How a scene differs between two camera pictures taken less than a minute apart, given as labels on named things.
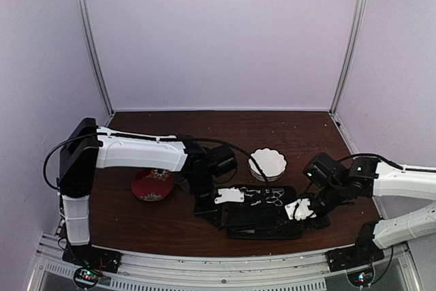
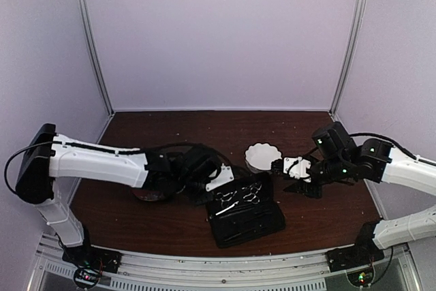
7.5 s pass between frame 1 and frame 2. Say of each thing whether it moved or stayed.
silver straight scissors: moved
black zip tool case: moved
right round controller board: stayed
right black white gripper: moved
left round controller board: stayed
